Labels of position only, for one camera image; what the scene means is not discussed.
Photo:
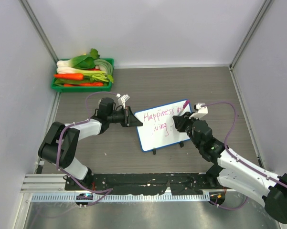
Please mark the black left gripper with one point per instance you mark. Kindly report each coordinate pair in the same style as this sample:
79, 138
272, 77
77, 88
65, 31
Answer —
130, 119

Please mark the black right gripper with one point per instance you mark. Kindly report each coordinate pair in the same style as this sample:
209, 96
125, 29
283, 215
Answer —
181, 121

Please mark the white marker with magenta cap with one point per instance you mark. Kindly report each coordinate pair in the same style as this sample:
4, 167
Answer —
180, 106

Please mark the blue framed whiteboard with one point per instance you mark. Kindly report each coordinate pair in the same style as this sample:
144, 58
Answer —
158, 128

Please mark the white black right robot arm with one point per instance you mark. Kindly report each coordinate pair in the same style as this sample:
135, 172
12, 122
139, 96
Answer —
233, 171

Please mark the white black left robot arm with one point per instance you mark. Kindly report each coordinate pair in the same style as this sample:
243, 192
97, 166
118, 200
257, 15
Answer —
60, 143

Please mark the green plastic tray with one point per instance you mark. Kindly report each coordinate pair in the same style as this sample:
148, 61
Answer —
57, 84

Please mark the pale green bean bundle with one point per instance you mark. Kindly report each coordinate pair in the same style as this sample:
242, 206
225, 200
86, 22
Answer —
103, 64

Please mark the small orange carrot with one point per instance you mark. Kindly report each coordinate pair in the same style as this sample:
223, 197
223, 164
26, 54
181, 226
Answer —
94, 84

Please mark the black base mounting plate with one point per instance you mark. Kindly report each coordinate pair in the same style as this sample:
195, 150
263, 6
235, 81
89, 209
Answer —
151, 184

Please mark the green bok choy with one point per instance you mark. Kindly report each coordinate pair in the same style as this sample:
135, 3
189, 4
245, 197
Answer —
82, 62

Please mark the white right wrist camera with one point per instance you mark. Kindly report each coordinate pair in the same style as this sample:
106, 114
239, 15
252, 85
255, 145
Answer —
200, 110

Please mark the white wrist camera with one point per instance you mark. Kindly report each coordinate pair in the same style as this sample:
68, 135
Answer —
200, 110
122, 99

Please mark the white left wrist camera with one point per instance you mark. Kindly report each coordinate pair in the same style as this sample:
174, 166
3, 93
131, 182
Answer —
122, 99

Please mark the white slotted cable duct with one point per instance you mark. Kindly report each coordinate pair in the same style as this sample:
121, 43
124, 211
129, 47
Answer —
82, 197

